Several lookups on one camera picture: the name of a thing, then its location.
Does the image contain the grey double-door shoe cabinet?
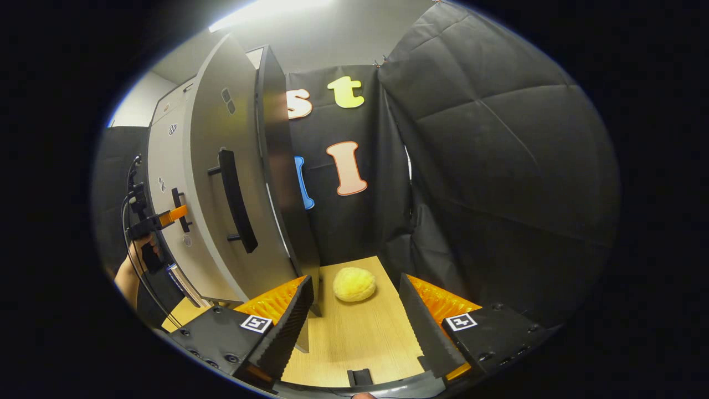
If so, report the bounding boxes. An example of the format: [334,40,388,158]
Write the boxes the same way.
[244,43,322,355]

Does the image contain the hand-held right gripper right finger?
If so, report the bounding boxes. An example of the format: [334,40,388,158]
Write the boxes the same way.
[398,273,557,383]

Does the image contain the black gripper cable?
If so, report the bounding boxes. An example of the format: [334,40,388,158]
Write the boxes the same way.
[121,158,183,329]

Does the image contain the yellow round sponge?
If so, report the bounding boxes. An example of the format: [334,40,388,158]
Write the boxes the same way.
[332,267,377,303]

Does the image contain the grey book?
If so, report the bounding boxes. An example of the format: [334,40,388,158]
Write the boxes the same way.
[166,264,203,309]

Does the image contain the large ceiling light panel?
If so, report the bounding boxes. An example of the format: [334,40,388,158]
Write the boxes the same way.
[208,0,338,33]

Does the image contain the black backdrop cloth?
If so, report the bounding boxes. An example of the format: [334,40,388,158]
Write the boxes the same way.
[91,0,621,333]

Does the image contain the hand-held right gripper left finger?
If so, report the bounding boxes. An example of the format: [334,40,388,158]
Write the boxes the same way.
[166,275,315,388]

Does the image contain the grey cabinet drawer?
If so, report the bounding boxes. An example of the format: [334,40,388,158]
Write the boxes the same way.
[151,47,265,125]

